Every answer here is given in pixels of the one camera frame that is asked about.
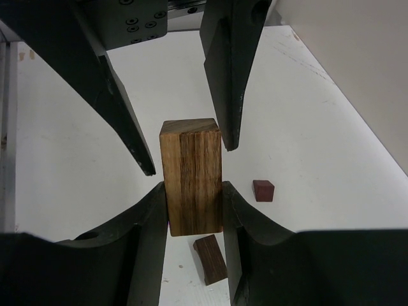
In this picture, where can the dark arch wood block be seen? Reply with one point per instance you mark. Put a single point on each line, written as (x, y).
(212, 261)

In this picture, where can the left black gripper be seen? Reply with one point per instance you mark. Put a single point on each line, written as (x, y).
(61, 35)

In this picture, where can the reddish brown wood block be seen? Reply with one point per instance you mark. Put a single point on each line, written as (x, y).
(263, 190)

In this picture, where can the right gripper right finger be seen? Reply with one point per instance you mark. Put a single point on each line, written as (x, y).
(268, 264)

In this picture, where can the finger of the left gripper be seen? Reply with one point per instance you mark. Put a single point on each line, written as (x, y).
(230, 33)

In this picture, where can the aluminium left rail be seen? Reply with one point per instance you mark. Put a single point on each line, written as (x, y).
(9, 102)

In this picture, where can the light striped wood block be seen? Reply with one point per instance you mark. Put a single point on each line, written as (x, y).
(192, 171)

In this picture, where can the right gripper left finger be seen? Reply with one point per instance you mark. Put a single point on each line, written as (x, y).
(117, 263)

